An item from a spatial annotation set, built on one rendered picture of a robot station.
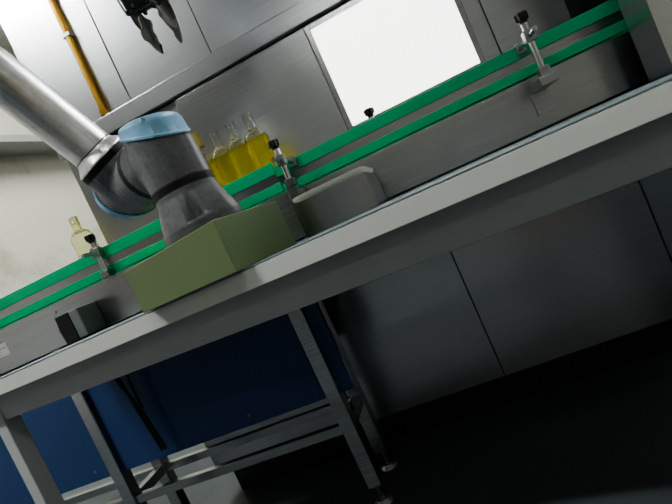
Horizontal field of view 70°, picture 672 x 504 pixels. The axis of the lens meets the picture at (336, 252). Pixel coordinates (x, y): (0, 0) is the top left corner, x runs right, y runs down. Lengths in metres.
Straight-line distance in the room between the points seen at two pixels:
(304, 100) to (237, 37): 0.30
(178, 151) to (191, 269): 0.21
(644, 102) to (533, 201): 0.16
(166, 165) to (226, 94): 0.77
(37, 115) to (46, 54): 1.00
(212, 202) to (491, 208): 0.45
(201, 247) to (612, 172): 0.57
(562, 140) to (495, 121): 0.69
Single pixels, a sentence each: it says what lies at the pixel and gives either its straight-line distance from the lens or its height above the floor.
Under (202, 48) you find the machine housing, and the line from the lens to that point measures 1.70.
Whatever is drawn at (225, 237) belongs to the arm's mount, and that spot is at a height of 0.80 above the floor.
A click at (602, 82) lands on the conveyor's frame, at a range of 1.36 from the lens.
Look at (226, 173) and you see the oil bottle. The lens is 1.43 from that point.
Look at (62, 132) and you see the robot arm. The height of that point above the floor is 1.10.
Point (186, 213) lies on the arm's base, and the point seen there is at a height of 0.87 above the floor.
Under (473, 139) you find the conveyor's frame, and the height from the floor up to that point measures 0.80.
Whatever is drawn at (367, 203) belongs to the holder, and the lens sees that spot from 1.01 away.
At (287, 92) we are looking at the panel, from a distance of 1.54.
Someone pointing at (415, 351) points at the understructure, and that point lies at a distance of 1.58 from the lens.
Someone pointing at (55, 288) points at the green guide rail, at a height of 0.92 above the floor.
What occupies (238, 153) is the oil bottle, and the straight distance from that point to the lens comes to 1.41.
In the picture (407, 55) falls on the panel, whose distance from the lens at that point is 1.51.
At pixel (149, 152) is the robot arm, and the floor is 0.99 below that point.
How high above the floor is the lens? 0.76
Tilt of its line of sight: 3 degrees down
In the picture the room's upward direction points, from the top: 24 degrees counter-clockwise
